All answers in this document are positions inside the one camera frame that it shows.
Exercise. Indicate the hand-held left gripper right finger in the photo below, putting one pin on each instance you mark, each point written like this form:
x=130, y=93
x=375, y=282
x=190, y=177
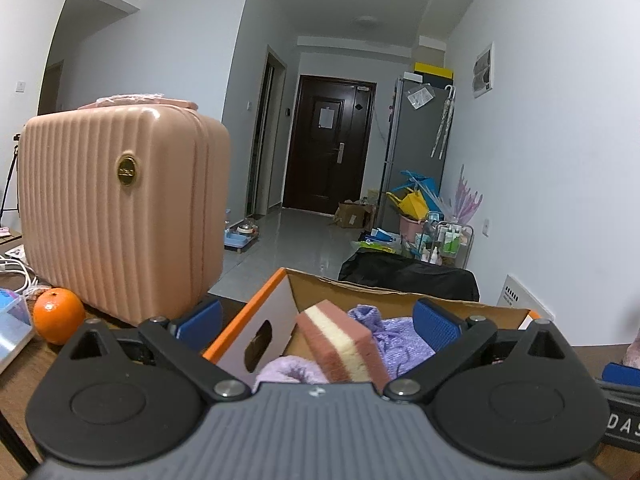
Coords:
x=437, y=327

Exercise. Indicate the pink crinkled sheet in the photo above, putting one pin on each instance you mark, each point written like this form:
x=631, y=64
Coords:
x=135, y=100

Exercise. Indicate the grey refrigerator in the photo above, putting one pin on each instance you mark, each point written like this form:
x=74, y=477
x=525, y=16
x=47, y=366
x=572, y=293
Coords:
x=412, y=150

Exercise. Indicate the brown cardboard box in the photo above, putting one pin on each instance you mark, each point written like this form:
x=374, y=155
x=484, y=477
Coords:
x=352, y=215

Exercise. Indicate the lavender fuzzy slipper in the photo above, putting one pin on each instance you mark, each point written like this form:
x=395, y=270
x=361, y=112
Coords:
x=290, y=370

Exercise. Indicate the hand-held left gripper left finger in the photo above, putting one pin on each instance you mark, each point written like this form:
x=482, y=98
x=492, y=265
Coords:
x=200, y=320

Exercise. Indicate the pink bucket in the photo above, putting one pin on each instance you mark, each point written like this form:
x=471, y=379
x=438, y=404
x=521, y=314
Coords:
x=411, y=227

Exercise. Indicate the yellow and black box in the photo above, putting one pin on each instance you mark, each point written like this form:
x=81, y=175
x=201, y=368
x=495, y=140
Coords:
x=435, y=70

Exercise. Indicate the pink feather decoration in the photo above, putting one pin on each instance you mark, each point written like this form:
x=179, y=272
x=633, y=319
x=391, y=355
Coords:
x=467, y=195

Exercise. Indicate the pink ribbed suitcase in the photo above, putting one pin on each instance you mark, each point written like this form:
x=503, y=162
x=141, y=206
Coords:
x=120, y=210

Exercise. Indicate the black tripod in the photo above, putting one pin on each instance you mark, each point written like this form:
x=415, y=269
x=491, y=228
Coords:
x=9, y=175

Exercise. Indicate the pink and cream sponge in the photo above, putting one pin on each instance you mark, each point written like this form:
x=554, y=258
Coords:
x=340, y=345

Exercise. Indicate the purple knit pouch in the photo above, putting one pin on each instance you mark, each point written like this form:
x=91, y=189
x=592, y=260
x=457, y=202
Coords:
x=395, y=345

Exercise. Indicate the pet bowl tray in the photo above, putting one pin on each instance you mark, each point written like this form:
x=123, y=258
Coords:
x=241, y=237

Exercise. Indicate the cart with bottles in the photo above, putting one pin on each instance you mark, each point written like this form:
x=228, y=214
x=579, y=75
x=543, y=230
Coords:
x=450, y=240

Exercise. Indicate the pink textured vase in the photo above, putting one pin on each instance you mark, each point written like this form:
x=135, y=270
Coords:
x=633, y=350

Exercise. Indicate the blue tissue pack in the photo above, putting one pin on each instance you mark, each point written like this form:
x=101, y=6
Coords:
x=12, y=330

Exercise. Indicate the wall outlet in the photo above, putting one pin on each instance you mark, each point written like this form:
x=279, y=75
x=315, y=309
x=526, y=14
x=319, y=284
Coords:
x=484, y=227

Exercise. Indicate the side room door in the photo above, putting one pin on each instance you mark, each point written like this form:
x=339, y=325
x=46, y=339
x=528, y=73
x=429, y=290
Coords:
x=265, y=135

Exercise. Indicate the clear plastic bag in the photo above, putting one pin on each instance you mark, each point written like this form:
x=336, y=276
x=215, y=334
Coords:
x=421, y=96

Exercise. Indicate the yellow bag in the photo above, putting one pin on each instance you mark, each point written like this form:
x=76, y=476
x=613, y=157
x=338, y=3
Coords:
x=412, y=205

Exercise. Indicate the dark brown door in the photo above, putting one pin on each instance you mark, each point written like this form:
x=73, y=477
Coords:
x=310, y=160

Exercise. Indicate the folded white umbrella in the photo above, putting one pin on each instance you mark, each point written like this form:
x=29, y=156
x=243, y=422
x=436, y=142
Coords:
x=444, y=120

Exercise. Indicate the red cardboard box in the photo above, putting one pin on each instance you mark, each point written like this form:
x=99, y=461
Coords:
x=265, y=310

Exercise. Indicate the orange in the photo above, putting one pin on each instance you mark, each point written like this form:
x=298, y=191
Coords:
x=59, y=315

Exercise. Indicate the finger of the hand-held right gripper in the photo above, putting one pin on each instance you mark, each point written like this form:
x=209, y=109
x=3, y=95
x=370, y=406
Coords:
x=622, y=373

